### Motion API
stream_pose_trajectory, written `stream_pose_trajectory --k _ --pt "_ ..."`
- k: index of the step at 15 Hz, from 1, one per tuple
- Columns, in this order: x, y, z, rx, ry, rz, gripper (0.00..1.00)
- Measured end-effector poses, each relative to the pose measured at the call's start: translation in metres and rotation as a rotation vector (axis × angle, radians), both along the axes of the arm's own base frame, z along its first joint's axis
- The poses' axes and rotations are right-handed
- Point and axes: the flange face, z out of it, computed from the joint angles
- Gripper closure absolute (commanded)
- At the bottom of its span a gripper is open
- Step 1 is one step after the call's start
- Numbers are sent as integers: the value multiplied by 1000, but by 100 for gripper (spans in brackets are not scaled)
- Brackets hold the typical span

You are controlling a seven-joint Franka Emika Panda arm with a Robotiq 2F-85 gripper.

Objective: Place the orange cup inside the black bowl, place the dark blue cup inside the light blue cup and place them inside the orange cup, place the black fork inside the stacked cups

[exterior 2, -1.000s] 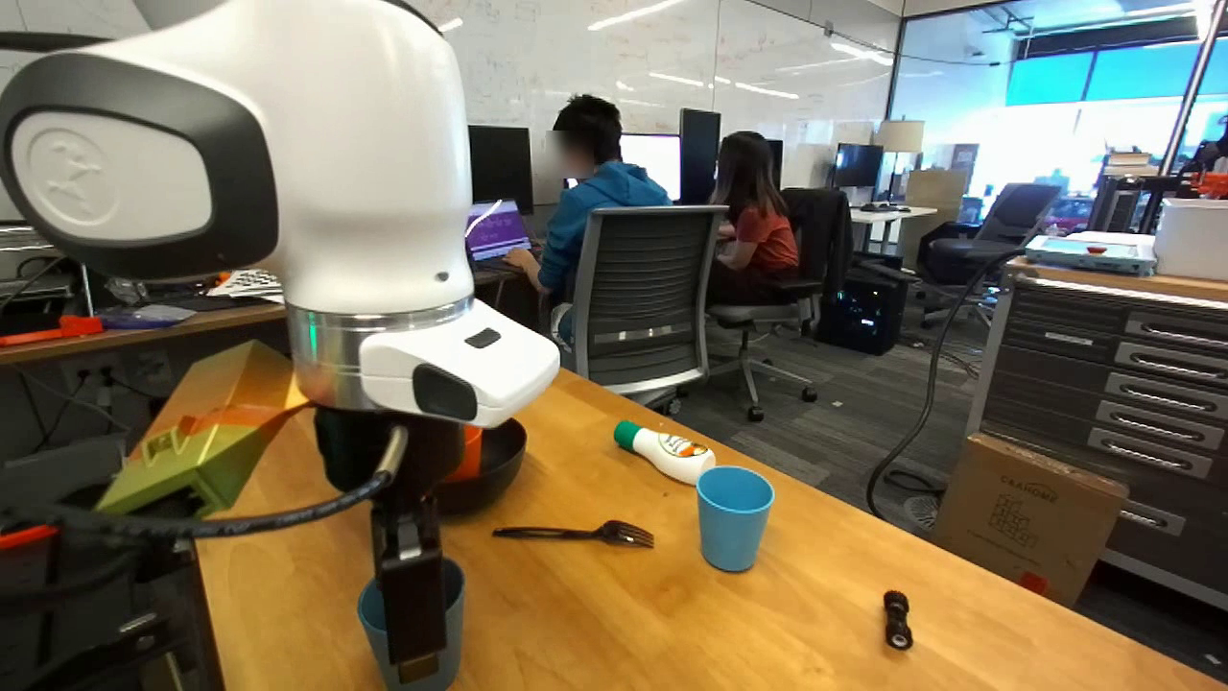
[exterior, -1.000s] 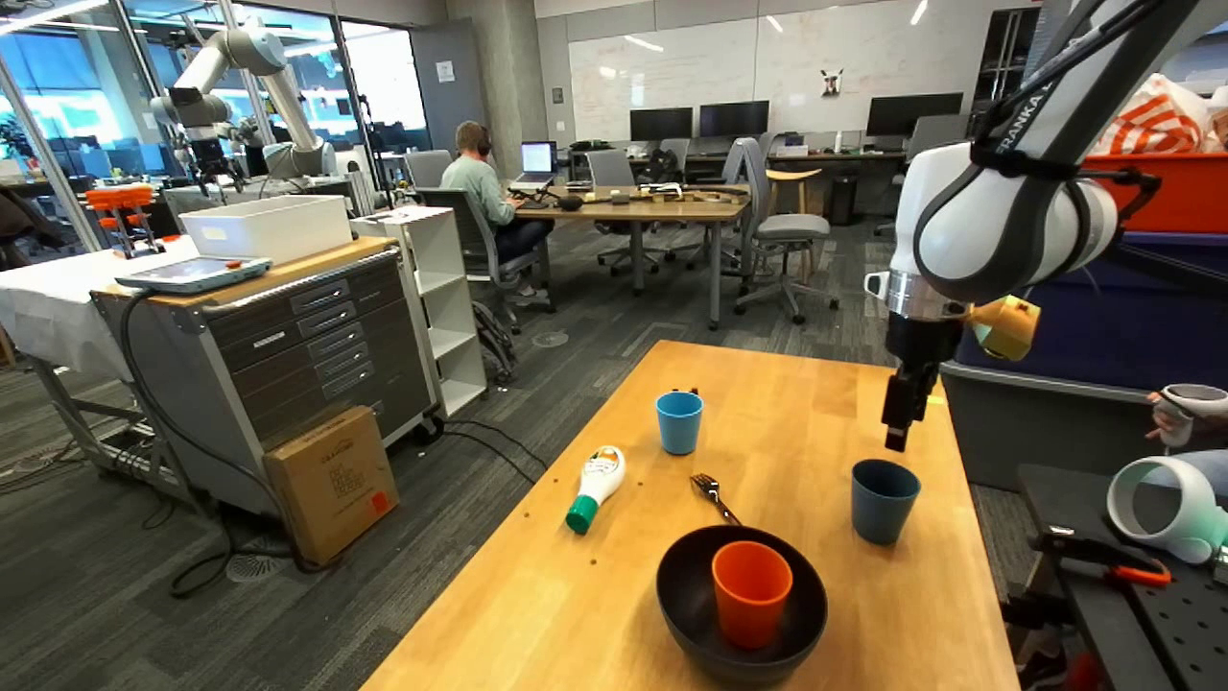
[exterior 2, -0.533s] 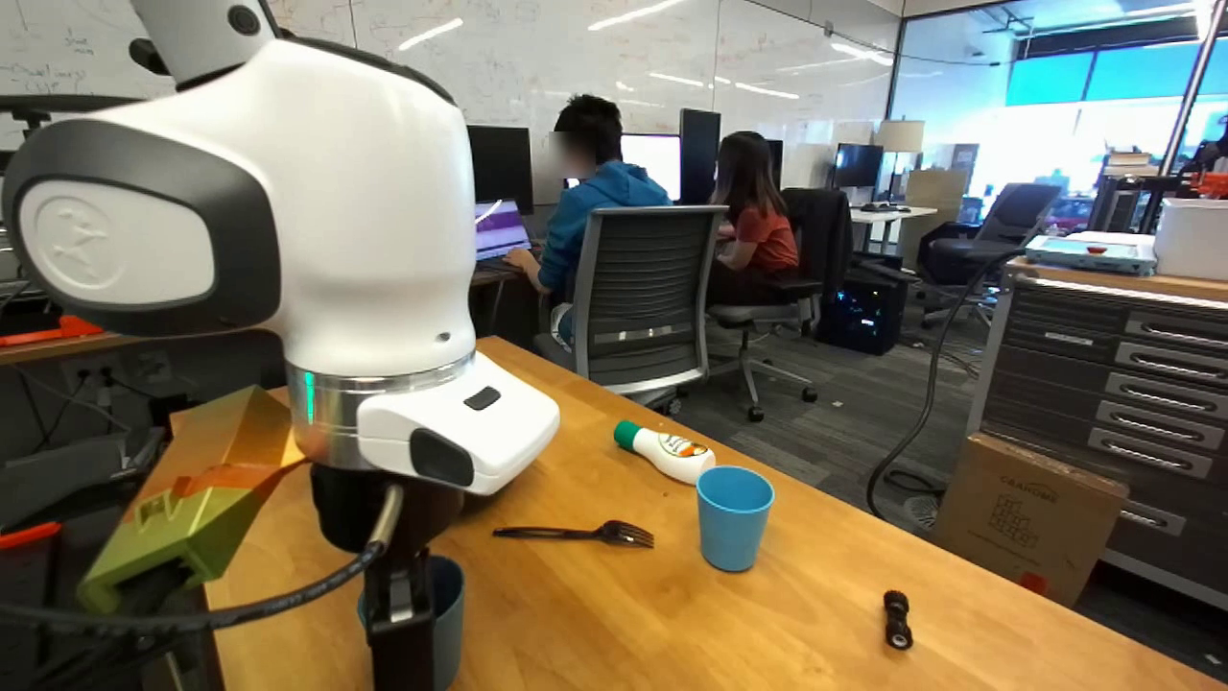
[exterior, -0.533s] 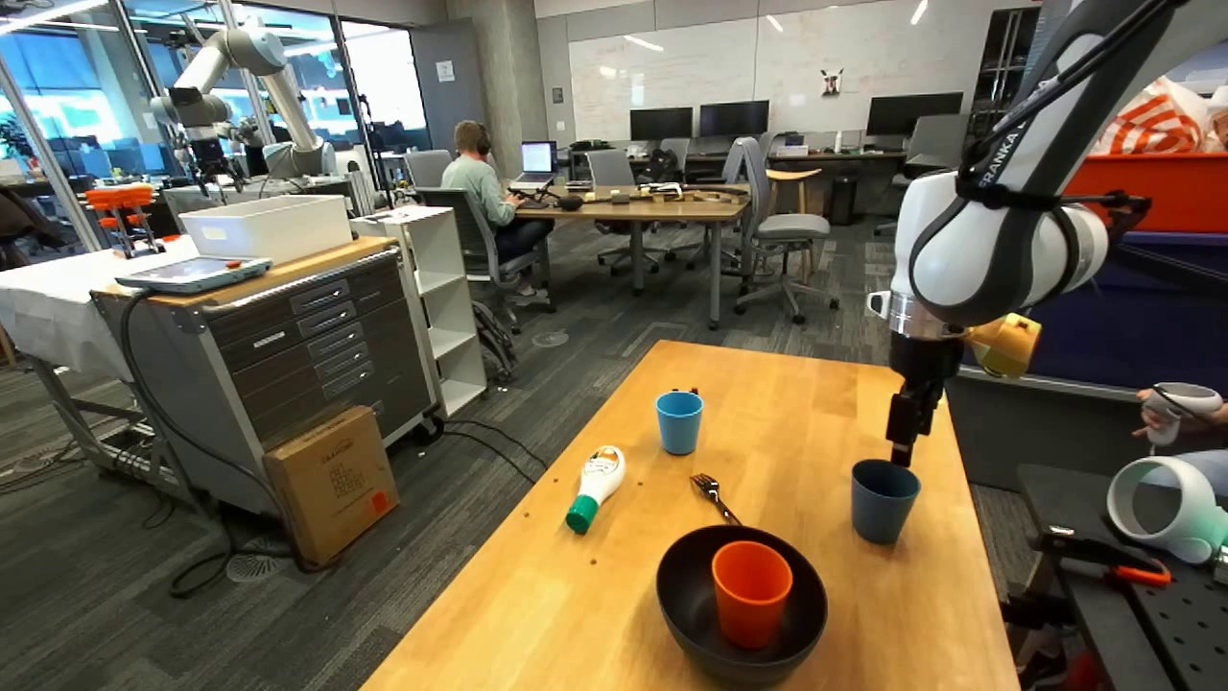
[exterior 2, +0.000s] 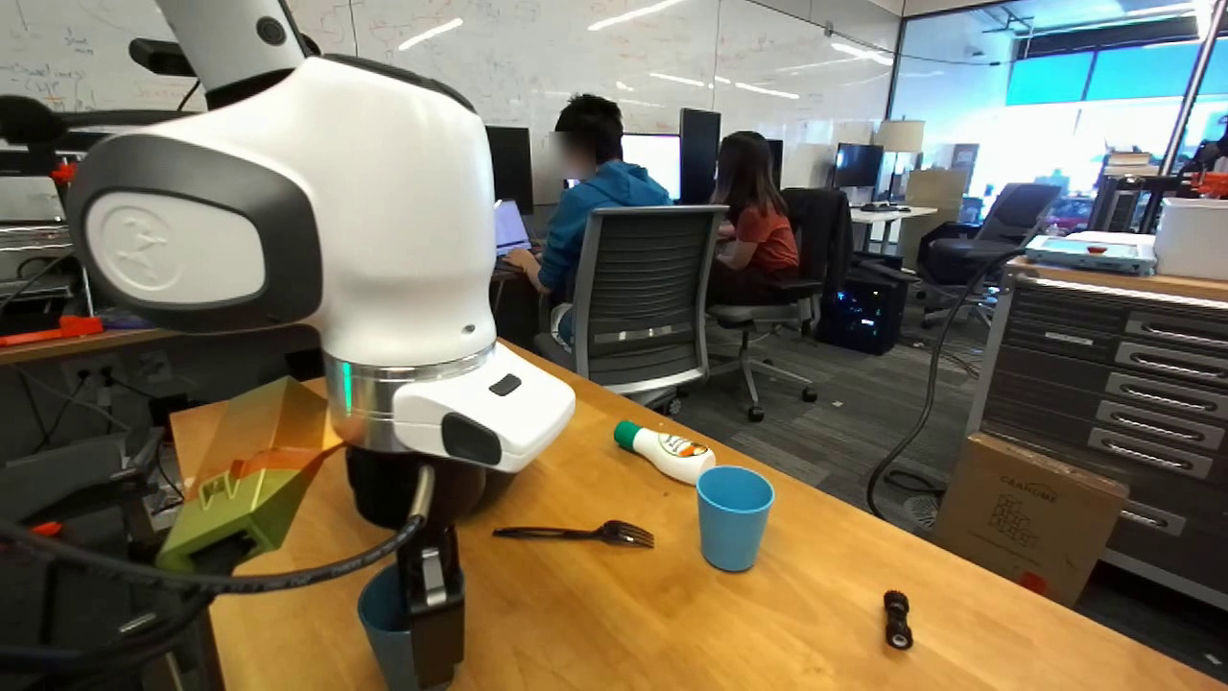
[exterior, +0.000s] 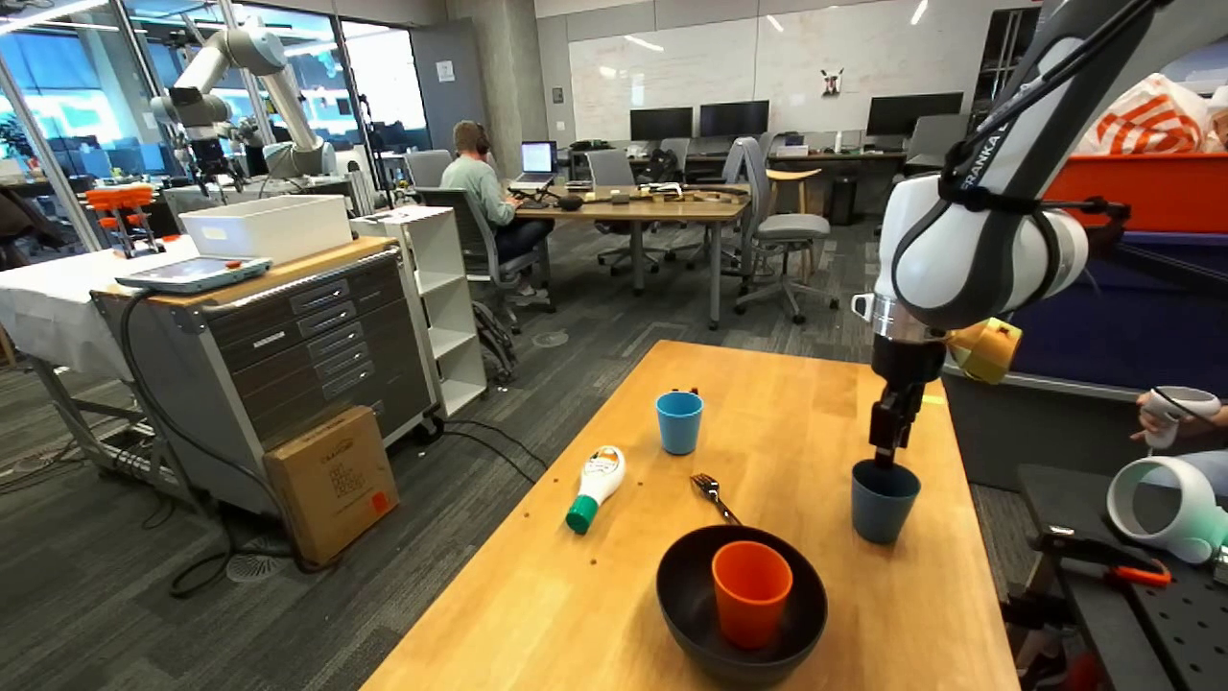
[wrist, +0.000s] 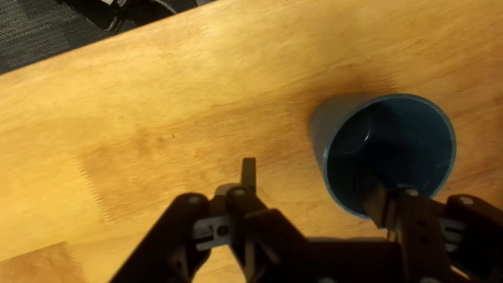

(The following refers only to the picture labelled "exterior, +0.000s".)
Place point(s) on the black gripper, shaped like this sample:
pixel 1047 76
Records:
pixel 909 377

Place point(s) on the dark blue plastic cup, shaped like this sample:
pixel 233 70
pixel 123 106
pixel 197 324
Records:
pixel 884 514

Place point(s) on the orange plastic cup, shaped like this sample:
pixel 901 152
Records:
pixel 752 602

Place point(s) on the light blue plastic cup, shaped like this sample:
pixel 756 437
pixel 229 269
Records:
pixel 681 427

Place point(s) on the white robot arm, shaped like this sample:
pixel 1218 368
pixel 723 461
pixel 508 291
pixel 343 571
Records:
pixel 974 243

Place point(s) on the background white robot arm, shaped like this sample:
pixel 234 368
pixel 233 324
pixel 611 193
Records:
pixel 261 78

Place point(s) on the black bowl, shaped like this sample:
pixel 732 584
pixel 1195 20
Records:
pixel 694 615

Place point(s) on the grey plastic bin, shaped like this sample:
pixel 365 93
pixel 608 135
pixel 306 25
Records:
pixel 1022 427

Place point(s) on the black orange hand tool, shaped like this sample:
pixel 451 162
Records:
pixel 1100 564

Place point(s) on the blue storage tub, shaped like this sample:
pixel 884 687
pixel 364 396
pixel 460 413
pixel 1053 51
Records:
pixel 1125 322

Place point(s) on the white bottle green cap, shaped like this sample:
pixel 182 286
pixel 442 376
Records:
pixel 595 486

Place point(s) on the white handheld controller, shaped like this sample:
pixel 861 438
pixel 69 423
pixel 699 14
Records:
pixel 1177 413

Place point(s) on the white mint tube device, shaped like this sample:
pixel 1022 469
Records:
pixel 1184 514

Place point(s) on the black perforated workbench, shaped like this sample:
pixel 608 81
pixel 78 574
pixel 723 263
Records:
pixel 1152 641

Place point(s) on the black desktop monitor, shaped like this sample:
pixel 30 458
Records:
pixel 663 125
pixel 916 115
pixel 735 120

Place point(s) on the wooden meeting table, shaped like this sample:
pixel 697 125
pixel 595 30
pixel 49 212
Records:
pixel 639 209

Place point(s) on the orange plastic bin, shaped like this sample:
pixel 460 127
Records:
pixel 1139 193

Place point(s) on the white orange plastic bag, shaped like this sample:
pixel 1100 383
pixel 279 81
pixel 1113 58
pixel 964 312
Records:
pixel 1152 120

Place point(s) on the white shelf unit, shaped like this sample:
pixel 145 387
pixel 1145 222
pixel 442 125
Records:
pixel 442 308

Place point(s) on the person in grey shirt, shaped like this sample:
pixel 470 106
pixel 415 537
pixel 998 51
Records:
pixel 480 193

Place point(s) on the dark office chair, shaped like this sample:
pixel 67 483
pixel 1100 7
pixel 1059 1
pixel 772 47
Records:
pixel 448 235

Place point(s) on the brown cardboard box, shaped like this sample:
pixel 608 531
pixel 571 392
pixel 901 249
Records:
pixel 333 486

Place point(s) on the grey drawer cabinet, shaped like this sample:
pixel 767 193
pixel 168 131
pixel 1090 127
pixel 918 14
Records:
pixel 255 372

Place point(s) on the white storage box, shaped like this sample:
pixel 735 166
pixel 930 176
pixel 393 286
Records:
pixel 261 231

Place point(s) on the closed grey laptop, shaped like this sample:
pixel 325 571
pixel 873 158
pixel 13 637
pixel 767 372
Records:
pixel 192 275

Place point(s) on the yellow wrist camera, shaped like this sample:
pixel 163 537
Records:
pixel 983 346

